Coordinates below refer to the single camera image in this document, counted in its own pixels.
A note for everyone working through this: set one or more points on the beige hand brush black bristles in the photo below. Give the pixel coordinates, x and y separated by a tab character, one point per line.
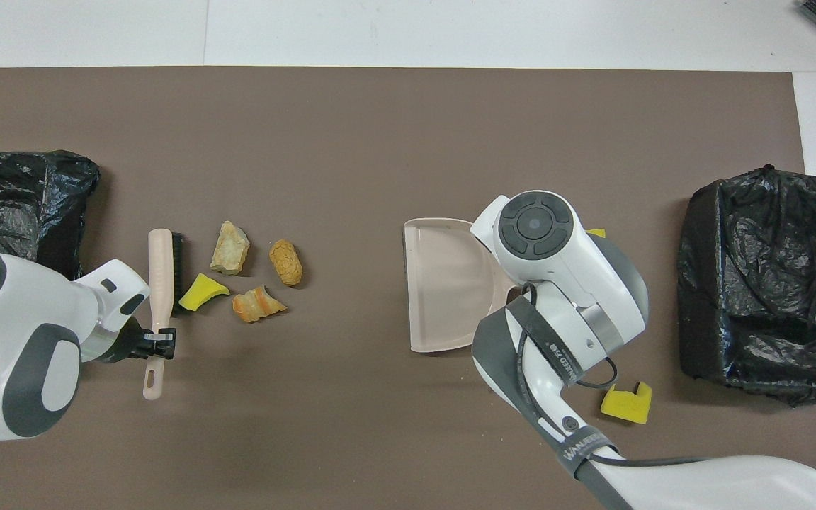
161	269

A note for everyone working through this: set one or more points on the pale bread chunk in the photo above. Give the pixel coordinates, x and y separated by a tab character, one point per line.
229	248

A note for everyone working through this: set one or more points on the black bag lined bin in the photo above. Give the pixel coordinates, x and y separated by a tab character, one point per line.
769	283
4	205

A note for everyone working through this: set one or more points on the brown oval bread roll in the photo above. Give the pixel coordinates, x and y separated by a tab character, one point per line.
285	262

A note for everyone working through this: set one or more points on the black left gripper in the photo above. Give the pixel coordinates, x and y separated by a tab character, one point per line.
125	343

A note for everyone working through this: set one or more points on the brown table mat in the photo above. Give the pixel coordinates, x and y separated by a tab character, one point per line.
351	142

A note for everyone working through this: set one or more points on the notched yellow sponge piece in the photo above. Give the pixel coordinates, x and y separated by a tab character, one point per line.
624	405

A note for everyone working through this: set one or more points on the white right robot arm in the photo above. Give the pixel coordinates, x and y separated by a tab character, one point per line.
564	262

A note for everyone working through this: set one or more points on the yellow sponge wedge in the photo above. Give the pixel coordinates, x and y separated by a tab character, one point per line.
201	292

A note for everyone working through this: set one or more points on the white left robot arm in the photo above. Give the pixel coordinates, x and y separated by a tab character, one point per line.
11	354

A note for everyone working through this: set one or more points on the yellow sponge block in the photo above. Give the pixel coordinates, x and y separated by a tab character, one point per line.
596	233

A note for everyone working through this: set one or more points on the beige plastic dustpan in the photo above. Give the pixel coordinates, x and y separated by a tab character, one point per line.
443	283

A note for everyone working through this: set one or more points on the striped croissant piece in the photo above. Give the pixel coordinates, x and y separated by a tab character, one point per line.
258	303

